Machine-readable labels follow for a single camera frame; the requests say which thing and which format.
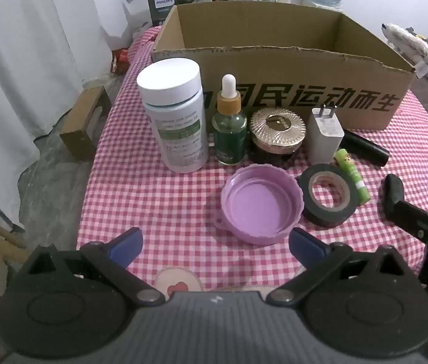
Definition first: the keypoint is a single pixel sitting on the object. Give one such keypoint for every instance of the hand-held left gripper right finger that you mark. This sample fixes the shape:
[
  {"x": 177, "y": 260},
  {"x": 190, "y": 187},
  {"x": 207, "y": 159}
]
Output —
[{"x": 305, "y": 244}]

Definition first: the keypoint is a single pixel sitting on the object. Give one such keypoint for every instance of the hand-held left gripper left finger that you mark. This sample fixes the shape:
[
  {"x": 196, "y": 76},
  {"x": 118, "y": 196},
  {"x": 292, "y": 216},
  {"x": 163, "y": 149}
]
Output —
[{"x": 128, "y": 244}]

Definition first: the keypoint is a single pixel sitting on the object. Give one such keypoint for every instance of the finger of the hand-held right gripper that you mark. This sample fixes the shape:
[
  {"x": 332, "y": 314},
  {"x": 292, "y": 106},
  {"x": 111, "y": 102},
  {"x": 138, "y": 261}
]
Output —
[{"x": 392, "y": 197}]

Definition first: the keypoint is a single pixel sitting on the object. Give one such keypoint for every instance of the black electrical tape roll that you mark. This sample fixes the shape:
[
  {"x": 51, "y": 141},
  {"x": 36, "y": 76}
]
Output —
[{"x": 323, "y": 216}]

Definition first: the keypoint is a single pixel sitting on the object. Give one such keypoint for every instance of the green lip balm stick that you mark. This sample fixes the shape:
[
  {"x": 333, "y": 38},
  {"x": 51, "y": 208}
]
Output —
[{"x": 346, "y": 161}]

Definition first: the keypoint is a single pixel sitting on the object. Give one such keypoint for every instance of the gold-lidded cosmetic jar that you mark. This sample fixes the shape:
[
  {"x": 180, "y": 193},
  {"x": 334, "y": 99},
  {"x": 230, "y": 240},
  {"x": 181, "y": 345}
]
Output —
[{"x": 278, "y": 123}]

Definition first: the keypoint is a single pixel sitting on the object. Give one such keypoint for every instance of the large cardboard box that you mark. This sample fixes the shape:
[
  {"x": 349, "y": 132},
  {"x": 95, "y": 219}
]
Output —
[{"x": 293, "y": 68}]

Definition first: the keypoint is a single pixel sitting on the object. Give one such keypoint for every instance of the white plastic bottle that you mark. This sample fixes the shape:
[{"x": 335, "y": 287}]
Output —
[{"x": 172, "y": 83}]

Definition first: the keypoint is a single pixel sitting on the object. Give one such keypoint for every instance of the pink checked tablecloth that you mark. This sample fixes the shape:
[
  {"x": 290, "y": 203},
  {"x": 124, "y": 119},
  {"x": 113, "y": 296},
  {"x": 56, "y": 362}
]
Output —
[{"x": 160, "y": 204}]

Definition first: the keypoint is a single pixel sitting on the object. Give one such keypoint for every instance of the black cylindrical tube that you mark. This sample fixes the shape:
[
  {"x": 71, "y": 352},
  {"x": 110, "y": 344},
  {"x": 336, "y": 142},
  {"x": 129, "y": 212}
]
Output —
[{"x": 365, "y": 146}]

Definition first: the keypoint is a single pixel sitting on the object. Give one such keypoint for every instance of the purple plastic lid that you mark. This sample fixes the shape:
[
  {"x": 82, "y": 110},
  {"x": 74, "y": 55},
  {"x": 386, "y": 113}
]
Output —
[{"x": 259, "y": 204}]

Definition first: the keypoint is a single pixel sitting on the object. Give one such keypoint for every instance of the white charger plug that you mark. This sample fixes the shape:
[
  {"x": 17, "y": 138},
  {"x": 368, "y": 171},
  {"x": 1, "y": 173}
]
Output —
[{"x": 323, "y": 136}]

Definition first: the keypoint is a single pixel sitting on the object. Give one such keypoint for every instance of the small brown cardboard box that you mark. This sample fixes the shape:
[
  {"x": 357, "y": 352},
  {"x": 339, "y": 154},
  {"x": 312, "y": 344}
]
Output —
[{"x": 81, "y": 129}]

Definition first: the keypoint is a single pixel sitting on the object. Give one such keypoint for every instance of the green dropper bottle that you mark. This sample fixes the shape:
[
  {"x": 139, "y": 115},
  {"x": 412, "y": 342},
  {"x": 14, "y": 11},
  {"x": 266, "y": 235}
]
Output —
[{"x": 229, "y": 129}]

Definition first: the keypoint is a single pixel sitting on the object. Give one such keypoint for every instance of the grey and white bedding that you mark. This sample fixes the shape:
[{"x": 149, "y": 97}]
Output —
[{"x": 426, "y": 57}]

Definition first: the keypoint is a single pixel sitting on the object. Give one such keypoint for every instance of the red package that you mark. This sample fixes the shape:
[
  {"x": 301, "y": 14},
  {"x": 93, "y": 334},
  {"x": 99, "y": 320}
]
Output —
[{"x": 119, "y": 60}]

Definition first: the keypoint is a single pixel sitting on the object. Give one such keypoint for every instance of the white curtain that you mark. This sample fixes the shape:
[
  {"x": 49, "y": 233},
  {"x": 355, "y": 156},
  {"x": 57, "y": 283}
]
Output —
[{"x": 28, "y": 45}]

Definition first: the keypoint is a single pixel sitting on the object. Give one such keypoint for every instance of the wooden frame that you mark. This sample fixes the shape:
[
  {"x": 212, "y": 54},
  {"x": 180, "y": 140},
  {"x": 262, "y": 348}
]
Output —
[{"x": 5, "y": 235}]

